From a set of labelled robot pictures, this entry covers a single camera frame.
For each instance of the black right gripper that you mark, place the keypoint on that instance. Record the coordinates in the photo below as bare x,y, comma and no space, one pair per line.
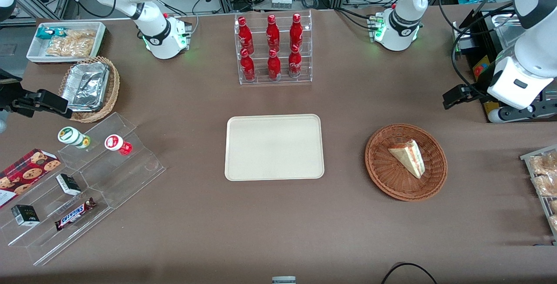
9,94

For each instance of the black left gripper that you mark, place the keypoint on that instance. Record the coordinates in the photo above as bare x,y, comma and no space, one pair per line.
478,91

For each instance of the triangle sandwich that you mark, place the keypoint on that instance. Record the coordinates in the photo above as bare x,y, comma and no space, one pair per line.
409,155

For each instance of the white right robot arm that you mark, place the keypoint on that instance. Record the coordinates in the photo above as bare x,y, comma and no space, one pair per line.
143,10

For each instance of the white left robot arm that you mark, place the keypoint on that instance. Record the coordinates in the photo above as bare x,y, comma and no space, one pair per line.
402,1

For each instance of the light oval wicker basket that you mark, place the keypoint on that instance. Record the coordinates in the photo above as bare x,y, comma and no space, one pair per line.
114,84

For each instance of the brown round wicker basket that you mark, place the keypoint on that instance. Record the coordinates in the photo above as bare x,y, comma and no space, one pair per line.
391,179

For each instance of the beige plastic serving tray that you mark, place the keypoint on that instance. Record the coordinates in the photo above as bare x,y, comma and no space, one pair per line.
274,147

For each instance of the stacked aluminium foil containers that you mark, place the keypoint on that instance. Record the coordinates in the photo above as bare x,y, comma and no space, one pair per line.
85,86

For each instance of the green lid yogurt cup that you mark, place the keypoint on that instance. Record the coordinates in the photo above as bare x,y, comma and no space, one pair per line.
72,136

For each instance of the black food warmer cabinet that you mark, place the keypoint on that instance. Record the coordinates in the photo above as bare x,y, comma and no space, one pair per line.
483,64

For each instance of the white rectangular snack bin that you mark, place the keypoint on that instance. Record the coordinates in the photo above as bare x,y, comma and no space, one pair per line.
35,53

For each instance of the clear bag of crackers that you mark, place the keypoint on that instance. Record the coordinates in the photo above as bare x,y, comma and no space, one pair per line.
72,45

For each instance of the green snack packet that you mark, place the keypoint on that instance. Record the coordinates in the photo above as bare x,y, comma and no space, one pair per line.
45,32

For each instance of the red cookie box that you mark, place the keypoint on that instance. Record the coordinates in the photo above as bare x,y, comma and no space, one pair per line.
26,173

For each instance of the red lid yogurt cup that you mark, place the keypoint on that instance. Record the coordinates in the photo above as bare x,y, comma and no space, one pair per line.
116,143

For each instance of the steel food pan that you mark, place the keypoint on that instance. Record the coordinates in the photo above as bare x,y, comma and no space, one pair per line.
504,29

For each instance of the small black carton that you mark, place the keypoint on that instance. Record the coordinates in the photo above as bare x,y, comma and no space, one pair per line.
68,184
25,215

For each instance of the clear acrylic tiered stand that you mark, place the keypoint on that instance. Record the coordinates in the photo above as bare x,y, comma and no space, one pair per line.
109,184

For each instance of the wrapped bread bun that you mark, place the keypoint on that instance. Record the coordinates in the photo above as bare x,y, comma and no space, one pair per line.
547,185
546,163

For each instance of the Snickers chocolate bar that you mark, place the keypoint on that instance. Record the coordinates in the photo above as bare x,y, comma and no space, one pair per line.
74,214

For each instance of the clear acrylic bottle rack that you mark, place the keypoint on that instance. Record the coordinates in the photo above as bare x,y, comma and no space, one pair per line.
304,62

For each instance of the red cola bottle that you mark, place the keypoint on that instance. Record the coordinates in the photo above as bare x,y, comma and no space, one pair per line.
274,65
273,34
296,31
295,63
247,66
245,36

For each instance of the white power strip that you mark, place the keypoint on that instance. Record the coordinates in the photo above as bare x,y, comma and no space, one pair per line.
281,2

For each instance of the small grey device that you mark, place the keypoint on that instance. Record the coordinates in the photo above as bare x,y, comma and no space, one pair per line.
283,280

